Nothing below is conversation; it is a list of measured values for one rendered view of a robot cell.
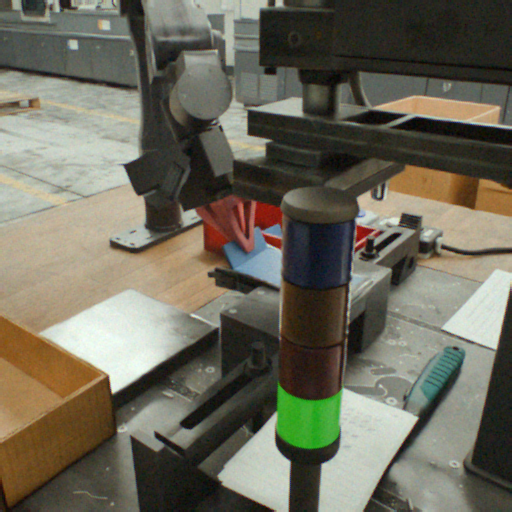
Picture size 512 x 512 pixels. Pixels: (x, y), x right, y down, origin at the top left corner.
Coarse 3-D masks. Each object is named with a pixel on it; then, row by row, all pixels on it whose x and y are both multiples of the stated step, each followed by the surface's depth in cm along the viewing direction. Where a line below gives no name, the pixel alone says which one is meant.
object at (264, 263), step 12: (264, 240) 72; (228, 252) 67; (240, 252) 68; (252, 252) 70; (264, 252) 71; (276, 252) 71; (240, 264) 68; (252, 264) 68; (264, 264) 68; (276, 264) 68; (264, 276) 65; (276, 276) 65; (360, 276) 65
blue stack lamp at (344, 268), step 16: (288, 224) 28; (304, 224) 27; (320, 224) 27; (336, 224) 27; (352, 224) 27; (288, 240) 28; (304, 240) 27; (320, 240) 27; (336, 240) 27; (352, 240) 28; (288, 256) 28; (304, 256) 28; (320, 256) 27; (336, 256) 27; (352, 256) 28; (288, 272) 29; (304, 272) 28; (320, 272) 28; (336, 272) 28; (352, 272) 29
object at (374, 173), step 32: (320, 96) 52; (256, 128) 55; (288, 128) 53; (320, 128) 51; (352, 128) 49; (384, 128) 48; (416, 128) 53; (448, 128) 51; (480, 128) 49; (256, 160) 54; (288, 160) 53; (320, 160) 51; (352, 160) 54; (384, 160) 48; (416, 160) 46; (448, 160) 45; (480, 160) 43; (256, 192) 53; (352, 192) 54; (384, 192) 61
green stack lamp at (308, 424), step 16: (288, 400) 32; (304, 400) 31; (320, 400) 31; (336, 400) 32; (288, 416) 32; (304, 416) 32; (320, 416) 32; (336, 416) 32; (288, 432) 33; (304, 432) 32; (320, 432) 32; (336, 432) 33
